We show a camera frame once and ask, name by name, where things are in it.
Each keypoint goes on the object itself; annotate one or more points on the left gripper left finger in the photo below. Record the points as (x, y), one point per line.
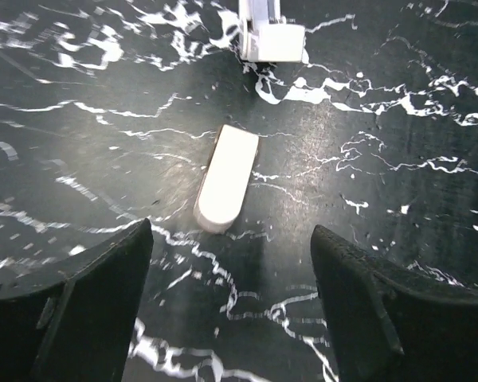
(73, 320)

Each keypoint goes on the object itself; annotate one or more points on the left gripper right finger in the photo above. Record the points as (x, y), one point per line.
(387, 323)

